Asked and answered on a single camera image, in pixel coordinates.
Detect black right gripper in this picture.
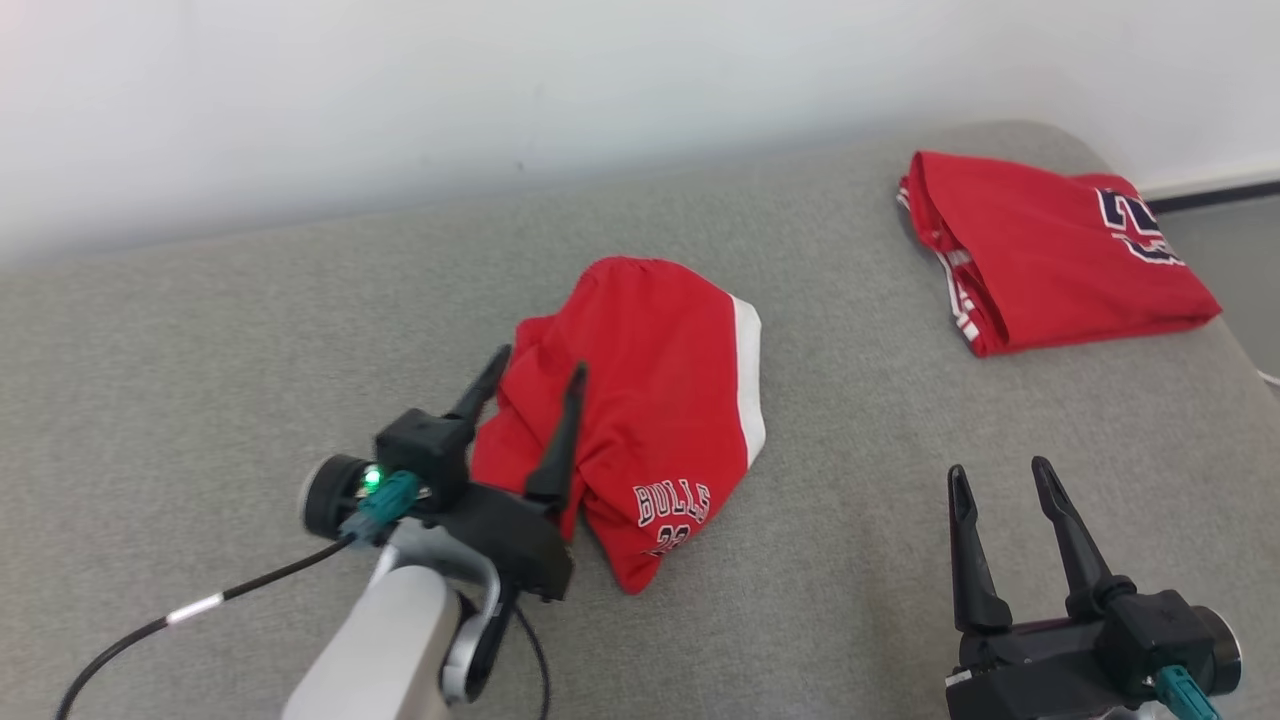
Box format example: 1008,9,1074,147
945,457,1161,720

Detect grey fabric sofa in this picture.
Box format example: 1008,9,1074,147
0,120,1280,720

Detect red Bulls print shorts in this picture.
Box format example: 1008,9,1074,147
470,256,768,596

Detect red garment with white panel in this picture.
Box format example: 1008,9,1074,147
897,150,1223,359

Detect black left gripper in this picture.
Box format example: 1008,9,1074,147
430,345,589,603

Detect black left camera cable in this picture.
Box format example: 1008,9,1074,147
55,470,423,720

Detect white black wall skirting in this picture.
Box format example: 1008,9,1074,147
1140,165,1280,214

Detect thin black left gripper cable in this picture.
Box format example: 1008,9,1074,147
505,595,553,720

